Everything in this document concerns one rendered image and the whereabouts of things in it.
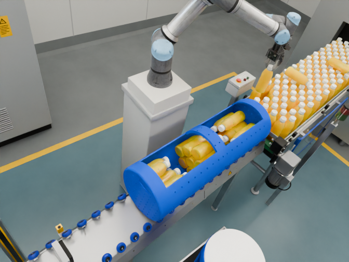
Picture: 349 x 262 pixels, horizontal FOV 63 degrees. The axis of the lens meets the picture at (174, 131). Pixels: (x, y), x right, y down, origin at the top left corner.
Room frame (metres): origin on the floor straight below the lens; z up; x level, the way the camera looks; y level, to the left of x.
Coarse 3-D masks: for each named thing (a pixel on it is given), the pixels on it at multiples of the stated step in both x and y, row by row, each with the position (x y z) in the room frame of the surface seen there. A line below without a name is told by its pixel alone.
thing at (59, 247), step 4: (56, 240) 0.38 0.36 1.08; (60, 240) 0.39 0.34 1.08; (52, 244) 0.37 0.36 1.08; (56, 244) 0.37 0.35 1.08; (60, 244) 0.37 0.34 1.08; (64, 244) 0.38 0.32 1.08; (56, 248) 0.35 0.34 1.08; (60, 248) 0.36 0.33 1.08; (64, 248) 0.36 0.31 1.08; (56, 252) 0.34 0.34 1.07; (60, 252) 0.34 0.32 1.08; (64, 252) 0.35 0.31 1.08; (68, 252) 0.35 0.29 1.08; (60, 256) 0.33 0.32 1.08; (64, 256) 0.33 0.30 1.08; (68, 256) 0.34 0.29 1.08; (72, 256) 0.34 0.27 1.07; (60, 260) 0.33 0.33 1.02; (64, 260) 0.32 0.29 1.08; (68, 260) 0.32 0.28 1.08; (72, 260) 0.34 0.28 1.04
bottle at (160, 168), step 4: (156, 164) 0.81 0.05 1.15; (160, 164) 0.82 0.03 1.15; (164, 164) 0.83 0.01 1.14; (152, 168) 0.78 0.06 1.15; (156, 168) 0.78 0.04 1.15; (160, 168) 0.79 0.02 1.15; (164, 168) 0.80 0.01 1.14; (156, 172) 0.77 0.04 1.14; (160, 172) 0.78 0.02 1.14; (164, 172) 0.79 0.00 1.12; (160, 176) 0.77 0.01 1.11
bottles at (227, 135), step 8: (232, 112) 1.37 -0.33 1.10; (216, 128) 1.21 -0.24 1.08; (232, 128) 1.23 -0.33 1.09; (240, 128) 1.25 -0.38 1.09; (192, 136) 1.10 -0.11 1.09; (224, 136) 1.16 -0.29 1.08; (232, 136) 1.18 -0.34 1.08; (184, 144) 1.02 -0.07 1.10; (176, 152) 0.99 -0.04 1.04; (160, 160) 0.88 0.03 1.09; (168, 160) 0.90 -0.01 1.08; (184, 160) 0.96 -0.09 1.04; (192, 160) 0.93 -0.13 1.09; (168, 168) 0.89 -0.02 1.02; (176, 168) 0.86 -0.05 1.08; (192, 168) 0.92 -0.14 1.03; (168, 176) 0.79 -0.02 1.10
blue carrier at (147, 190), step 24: (216, 120) 1.29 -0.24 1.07; (264, 120) 1.25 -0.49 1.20; (168, 144) 0.96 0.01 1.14; (216, 144) 0.96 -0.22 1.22; (240, 144) 1.04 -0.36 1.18; (144, 168) 0.72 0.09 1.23; (216, 168) 0.87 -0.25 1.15; (144, 192) 0.65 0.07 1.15; (168, 192) 0.65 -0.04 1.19; (192, 192) 0.73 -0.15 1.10
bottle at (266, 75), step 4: (264, 72) 1.62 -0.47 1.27; (268, 72) 1.61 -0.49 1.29; (272, 72) 1.62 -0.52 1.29; (260, 76) 1.63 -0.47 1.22; (264, 76) 1.60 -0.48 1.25; (268, 76) 1.60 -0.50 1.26; (260, 80) 1.61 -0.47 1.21; (264, 80) 1.60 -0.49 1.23; (268, 80) 1.60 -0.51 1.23; (260, 84) 1.60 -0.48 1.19; (264, 84) 1.60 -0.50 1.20; (268, 84) 1.61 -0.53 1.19; (256, 88) 1.62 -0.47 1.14; (260, 88) 1.60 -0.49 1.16; (264, 88) 1.60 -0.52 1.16; (260, 92) 1.60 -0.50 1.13
